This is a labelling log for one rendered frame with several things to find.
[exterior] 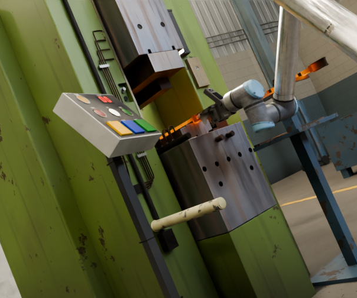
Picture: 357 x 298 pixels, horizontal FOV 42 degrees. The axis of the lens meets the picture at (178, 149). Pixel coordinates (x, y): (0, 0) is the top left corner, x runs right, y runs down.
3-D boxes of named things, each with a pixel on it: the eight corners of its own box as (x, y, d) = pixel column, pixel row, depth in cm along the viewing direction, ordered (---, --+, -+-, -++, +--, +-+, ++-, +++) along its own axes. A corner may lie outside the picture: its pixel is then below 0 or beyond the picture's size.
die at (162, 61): (184, 66, 229) (177, 49, 229) (155, 72, 215) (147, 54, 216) (139, 100, 260) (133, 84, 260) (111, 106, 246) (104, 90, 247)
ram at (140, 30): (195, 47, 238) (165, -23, 241) (139, 55, 213) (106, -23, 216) (151, 81, 269) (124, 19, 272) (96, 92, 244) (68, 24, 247)
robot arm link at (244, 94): (256, 100, 188) (246, 78, 189) (235, 112, 197) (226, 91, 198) (269, 97, 195) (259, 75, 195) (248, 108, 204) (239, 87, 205)
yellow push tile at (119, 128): (133, 133, 165) (117, 120, 166) (122, 134, 158) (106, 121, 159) (130, 137, 165) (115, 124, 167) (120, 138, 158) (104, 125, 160)
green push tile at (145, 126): (157, 130, 183) (142, 118, 184) (148, 130, 176) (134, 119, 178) (154, 133, 183) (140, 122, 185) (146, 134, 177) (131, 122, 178)
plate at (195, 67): (210, 84, 254) (198, 56, 256) (199, 87, 248) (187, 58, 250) (208, 86, 256) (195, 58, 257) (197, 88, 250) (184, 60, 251)
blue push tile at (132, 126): (145, 131, 174) (130, 120, 175) (136, 132, 167) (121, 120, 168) (143, 135, 174) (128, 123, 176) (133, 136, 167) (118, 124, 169)
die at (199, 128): (213, 132, 226) (206, 116, 227) (185, 141, 213) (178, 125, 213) (164, 158, 257) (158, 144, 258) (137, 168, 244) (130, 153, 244)
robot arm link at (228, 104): (226, 91, 198) (240, 87, 205) (218, 96, 202) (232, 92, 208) (234, 110, 198) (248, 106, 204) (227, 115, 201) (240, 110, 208)
